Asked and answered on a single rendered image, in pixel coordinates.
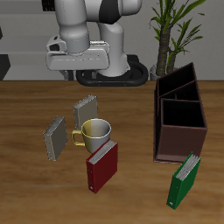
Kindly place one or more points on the dark brown desk caddy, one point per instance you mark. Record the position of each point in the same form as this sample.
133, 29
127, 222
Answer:
180, 140

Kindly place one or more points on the red book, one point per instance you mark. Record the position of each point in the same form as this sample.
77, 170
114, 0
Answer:
102, 170

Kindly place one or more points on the greyish yellow book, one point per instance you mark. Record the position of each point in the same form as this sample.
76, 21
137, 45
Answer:
87, 112
56, 139

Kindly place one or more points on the white and yellow mug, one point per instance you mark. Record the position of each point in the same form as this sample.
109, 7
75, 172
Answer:
97, 140

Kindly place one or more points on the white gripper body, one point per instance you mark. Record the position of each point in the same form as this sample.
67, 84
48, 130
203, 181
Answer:
78, 59

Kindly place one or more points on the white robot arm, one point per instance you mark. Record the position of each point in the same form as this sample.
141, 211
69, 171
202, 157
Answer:
73, 20

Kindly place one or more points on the green pot plant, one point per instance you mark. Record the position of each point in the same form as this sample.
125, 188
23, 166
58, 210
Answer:
163, 49

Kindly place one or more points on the green book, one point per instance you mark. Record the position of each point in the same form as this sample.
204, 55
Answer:
182, 185

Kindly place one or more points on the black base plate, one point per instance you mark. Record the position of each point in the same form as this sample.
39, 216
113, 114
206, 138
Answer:
137, 76

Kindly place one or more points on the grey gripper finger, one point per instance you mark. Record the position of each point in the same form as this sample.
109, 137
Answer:
94, 74
69, 74

